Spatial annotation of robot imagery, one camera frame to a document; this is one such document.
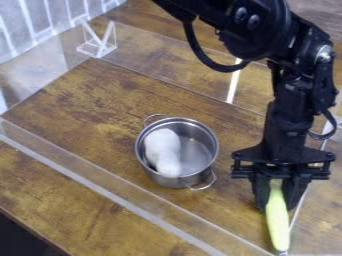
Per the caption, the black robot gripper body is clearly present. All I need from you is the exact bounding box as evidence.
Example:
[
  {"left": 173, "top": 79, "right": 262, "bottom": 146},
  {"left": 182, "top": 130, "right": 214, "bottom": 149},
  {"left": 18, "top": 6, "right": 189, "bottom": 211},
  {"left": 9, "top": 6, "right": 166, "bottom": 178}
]
[{"left": 232, "top": 103, "right": 336, "bottom": 180}]

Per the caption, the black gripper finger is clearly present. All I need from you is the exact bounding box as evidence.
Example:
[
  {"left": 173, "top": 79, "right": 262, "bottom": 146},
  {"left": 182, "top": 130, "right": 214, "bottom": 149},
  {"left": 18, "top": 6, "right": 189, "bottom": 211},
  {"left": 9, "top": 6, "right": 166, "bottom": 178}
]
[
  {"left": 252, "top": 173, "right": 270, "bottom": 211},
  {"left": 283, "top": 175, "right": 312, "bottom": 210}
]

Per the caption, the stainless steel pot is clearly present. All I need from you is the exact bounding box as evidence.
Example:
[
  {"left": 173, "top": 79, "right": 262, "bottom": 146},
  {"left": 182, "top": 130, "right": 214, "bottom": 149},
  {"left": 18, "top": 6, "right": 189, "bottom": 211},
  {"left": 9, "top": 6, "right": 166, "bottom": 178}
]
[{"left": 136, "top": 114, "right": 220, "bottom": 191}]

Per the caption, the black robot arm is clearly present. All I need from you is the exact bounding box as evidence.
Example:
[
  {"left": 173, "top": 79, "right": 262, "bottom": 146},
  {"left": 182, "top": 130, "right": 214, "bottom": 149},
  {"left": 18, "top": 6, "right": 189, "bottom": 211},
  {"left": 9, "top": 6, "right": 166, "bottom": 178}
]
[{"left": 152, "top": 0, "right": 339, "bottom": 209}]

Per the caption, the white cloth in pot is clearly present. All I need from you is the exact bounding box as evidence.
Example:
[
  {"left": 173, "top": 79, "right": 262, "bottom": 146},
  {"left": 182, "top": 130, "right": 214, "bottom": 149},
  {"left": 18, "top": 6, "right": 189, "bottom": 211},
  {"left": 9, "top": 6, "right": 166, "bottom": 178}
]
[{"left": 145, "top": 128, "right": 182, "bottom": 178}]

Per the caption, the clear acrylic triangle stand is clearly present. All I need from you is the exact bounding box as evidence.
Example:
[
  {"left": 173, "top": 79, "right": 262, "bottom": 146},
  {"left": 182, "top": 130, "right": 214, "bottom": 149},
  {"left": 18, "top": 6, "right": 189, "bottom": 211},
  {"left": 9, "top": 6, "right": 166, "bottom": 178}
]
[{"left": 77, "top": 21, "right": 118, "bottom": 58}]

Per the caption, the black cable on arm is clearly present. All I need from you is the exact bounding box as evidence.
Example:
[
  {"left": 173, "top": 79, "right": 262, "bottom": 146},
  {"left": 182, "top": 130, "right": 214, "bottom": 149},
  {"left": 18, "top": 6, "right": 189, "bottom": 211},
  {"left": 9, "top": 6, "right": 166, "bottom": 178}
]
[{"left": 182, "top": 20, "right": 252, "bottom": 74}]

